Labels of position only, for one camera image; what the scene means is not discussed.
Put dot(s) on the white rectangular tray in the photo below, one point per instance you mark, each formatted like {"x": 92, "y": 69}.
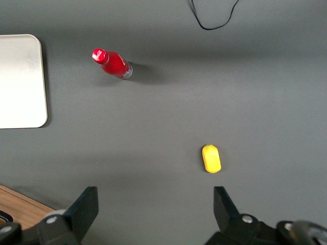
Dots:
{"x": 20, "y": 84}

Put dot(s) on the yellow lemon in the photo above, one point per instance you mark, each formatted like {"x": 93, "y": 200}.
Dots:
{"x": 211, "y": 159}

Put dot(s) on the wooden board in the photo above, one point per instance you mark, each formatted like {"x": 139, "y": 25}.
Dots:
{"x": 18, "y": 206}

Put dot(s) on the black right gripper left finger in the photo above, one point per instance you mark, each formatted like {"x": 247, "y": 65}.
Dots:
{"x": 81, "y": 211}

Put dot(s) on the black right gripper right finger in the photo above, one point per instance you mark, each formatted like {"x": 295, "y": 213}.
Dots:
{"x": 227, "y": 217}

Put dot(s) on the red soda bottle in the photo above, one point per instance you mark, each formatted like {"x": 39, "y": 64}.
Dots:
{"x": 115, "y": 65}

